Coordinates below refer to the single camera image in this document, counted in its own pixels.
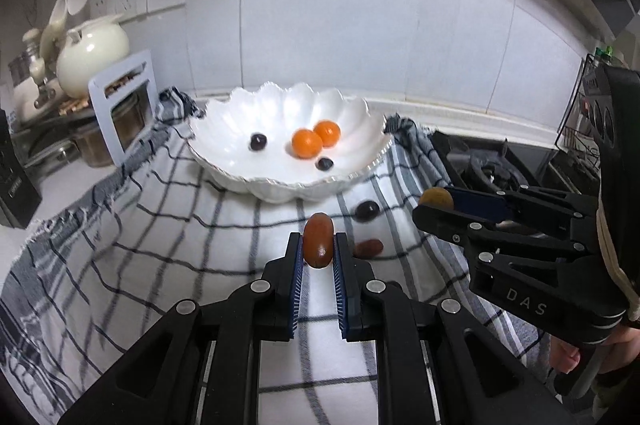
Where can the tan longan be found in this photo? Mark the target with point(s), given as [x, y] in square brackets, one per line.
[436, 196]

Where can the dark purple grape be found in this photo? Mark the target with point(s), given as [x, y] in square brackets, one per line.
[367, 210]
[325, 163]
[258, 141]

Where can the glass jar brown contents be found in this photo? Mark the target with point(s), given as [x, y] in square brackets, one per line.
[127, 115]

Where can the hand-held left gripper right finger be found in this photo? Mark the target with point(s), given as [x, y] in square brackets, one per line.
[341, 295]

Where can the person's right hand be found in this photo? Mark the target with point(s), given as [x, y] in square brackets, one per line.
[562, 355]

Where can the black glass gas stove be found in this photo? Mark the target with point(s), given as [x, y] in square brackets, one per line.
[525, 152]

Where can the black knife block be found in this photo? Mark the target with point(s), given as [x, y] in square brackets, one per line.
[15, 185]

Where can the grey white checked cloth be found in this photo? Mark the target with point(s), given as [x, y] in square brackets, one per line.
[150, 230]

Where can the white ceramic pot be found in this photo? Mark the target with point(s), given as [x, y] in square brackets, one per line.
[30, 95]

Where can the cream ceramic teapot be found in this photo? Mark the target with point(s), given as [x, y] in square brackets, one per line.
[90, 55]

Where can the red brown jujube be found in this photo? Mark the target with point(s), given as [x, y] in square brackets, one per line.
[369, 247]
[318, 237]

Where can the orange tangerine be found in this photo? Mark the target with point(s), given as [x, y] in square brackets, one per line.
[329, 131]
[306, 143]

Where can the group of seasoning bottles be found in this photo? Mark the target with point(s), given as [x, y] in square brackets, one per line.
[606, 51]

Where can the steel pot with lid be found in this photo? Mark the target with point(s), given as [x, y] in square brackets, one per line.
[22, 65]

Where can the steel corner shelf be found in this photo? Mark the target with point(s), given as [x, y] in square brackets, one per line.
[50, 127]

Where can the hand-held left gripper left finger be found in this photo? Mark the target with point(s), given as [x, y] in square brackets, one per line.
[296, 295]

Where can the white scalloped bowl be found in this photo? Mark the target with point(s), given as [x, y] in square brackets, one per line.
[240, 125]

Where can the white plastic stand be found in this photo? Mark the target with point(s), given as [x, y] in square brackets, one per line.
[107, 130]

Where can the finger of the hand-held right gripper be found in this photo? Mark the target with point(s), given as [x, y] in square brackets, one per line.
[450, 225]
[480, 204]

